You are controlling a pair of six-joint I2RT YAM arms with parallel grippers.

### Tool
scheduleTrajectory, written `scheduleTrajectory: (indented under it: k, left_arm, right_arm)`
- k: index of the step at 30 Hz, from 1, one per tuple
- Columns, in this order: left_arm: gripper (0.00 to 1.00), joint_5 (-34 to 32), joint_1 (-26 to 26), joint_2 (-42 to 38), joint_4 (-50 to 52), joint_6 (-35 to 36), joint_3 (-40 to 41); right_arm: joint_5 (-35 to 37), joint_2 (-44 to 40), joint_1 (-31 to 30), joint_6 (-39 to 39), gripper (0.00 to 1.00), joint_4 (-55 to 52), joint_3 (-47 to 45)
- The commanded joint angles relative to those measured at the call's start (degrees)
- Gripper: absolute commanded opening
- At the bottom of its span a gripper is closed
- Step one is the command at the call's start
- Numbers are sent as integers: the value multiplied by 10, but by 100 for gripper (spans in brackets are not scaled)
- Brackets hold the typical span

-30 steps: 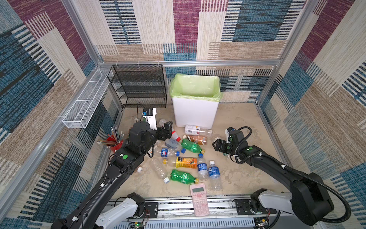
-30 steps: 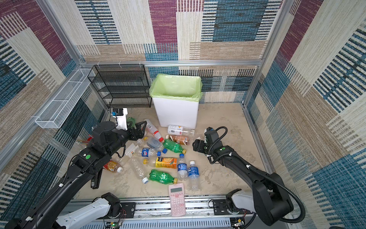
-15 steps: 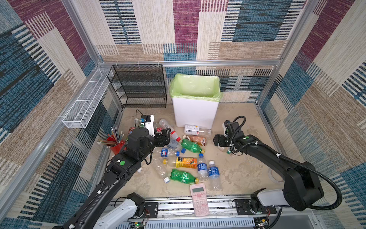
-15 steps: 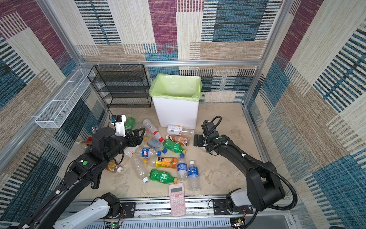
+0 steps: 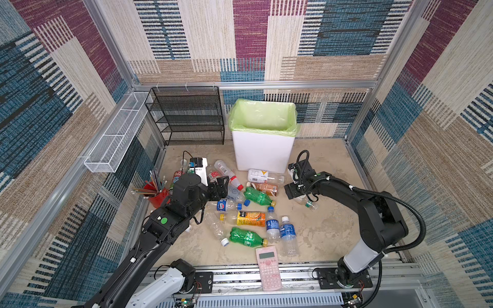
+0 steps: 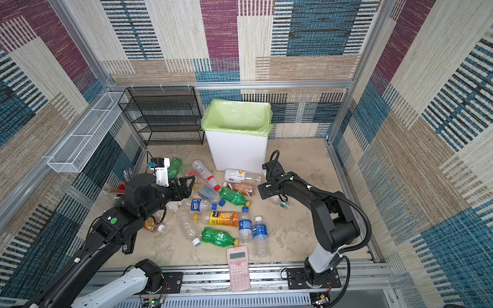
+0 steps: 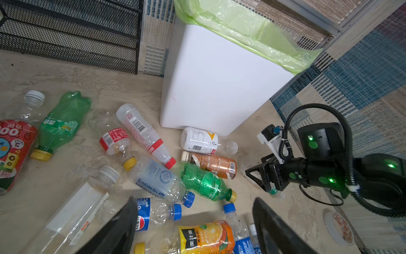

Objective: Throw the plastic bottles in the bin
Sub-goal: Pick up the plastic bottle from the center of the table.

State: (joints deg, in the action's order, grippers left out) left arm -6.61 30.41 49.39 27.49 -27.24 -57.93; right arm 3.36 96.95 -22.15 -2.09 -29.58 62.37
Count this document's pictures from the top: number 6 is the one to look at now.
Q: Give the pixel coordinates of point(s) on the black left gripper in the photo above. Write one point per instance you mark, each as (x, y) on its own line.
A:
(178, 196)

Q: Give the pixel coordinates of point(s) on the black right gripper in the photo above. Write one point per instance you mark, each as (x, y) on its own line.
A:
(271, 182)

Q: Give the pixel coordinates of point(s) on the clear bottle white cap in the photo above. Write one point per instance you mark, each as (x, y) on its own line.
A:
(188, 228)

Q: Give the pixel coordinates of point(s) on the white yellow label bottle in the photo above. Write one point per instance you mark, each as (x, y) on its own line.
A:
(242, 177)

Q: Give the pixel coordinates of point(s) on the amber bottle white cap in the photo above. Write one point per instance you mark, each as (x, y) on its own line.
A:
(152, 226)

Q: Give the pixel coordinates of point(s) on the orange juice bottle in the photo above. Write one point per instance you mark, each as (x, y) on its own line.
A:
(217, 218)

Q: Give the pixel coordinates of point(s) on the blue label water bottle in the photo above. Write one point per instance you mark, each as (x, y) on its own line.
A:
(245, 226)
(260, 237)

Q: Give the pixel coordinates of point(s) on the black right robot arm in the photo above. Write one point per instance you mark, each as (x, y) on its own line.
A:
(340, 225)

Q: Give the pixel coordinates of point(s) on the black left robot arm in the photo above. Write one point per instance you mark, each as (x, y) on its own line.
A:
(115, 228)

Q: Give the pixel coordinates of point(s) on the white bin with green liner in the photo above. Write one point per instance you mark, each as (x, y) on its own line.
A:
(237, 134)

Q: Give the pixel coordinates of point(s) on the pepsi label clear bottle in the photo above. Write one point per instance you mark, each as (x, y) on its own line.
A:
(199, 205)

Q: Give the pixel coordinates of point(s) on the brown tea bottle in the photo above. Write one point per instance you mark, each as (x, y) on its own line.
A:
(243, 188)

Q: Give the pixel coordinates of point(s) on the clear bottle red cap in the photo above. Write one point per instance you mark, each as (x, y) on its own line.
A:
(205, 174)

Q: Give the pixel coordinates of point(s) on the light blue label bottle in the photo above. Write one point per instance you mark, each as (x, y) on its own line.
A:
(208, 193)

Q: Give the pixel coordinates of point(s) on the pink calculator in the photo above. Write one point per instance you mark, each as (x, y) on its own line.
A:
(238, 262)

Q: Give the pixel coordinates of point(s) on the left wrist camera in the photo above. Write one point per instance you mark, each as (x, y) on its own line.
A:
(159, 166)

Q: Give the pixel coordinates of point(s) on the black wire mesh shelf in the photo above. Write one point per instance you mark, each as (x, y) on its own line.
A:
(164, 115)

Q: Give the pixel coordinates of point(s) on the white wire wall basket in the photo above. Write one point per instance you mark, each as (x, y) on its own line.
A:
(78, 148)

